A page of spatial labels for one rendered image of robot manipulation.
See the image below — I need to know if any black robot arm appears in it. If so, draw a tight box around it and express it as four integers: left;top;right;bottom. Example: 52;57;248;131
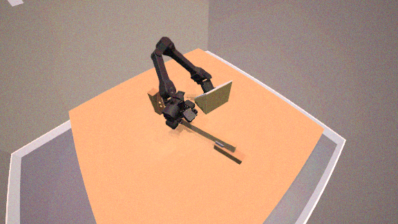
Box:
151;37;214;123

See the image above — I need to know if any long brown wooden rail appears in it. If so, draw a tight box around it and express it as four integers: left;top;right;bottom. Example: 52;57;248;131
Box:
182;118;237;152

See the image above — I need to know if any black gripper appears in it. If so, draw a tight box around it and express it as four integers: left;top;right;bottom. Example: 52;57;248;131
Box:
166;100;196;130

